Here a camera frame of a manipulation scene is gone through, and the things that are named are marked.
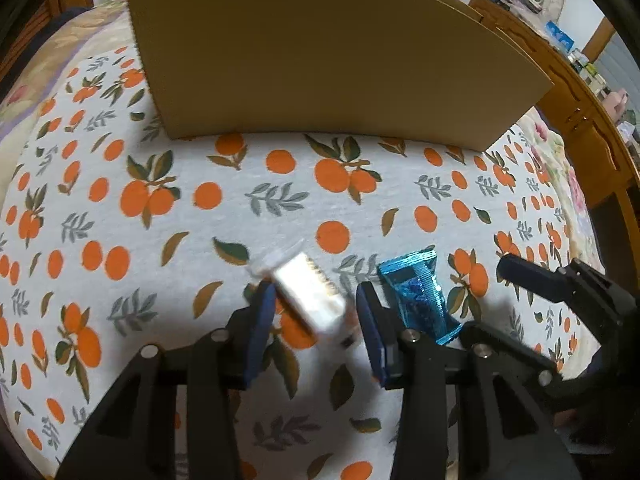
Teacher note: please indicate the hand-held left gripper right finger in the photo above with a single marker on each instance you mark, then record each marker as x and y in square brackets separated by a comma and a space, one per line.
[372, 340]

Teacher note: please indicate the white snack packet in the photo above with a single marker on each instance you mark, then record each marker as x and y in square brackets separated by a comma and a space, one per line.
[310, 290]

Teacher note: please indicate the pink soft item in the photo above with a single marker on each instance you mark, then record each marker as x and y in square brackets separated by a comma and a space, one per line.
[617, 101]

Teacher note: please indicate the dark blue cloth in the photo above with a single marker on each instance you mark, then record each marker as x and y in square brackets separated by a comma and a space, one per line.
[55, 27]

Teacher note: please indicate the brown wooden cabinet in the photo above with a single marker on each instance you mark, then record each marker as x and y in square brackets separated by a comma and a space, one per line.
[565, 90]

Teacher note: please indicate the brown cardboard box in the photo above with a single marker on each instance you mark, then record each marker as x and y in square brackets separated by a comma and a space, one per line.
[325, 60]

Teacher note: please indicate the brown wooden window frame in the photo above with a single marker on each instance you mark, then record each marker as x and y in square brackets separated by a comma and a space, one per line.
[600, 36]

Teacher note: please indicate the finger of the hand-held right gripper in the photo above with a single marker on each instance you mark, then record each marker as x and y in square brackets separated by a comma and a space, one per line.
[530, 277]
[510, 347]

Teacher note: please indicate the blue foil snack bar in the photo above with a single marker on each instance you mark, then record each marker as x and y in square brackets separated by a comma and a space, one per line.
[417, 290]

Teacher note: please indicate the pale floral quilt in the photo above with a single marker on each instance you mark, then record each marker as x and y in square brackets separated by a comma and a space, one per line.
[100, 20]

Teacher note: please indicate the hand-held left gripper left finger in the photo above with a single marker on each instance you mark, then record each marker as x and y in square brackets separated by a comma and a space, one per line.
[260, 330]

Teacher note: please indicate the group of small bottles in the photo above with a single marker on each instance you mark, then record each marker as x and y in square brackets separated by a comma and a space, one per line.
[585, 62]

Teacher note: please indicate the blue box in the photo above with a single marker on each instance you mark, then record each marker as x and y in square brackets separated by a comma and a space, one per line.
[560, 37]

